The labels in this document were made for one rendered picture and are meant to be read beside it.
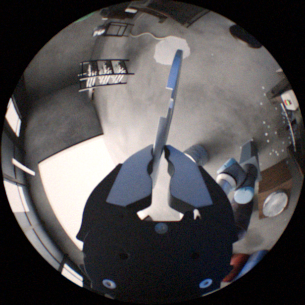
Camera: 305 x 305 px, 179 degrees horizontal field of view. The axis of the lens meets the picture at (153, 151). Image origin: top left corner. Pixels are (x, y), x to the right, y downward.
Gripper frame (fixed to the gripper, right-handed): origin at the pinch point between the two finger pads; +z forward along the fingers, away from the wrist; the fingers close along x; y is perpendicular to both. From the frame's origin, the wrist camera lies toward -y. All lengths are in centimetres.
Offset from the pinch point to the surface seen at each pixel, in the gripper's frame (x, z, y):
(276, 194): 91, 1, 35
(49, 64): -518, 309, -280
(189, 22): 36, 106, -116
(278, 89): 103, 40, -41
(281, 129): 96, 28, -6
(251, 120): 85, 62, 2
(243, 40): 79, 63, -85
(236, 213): 82, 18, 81
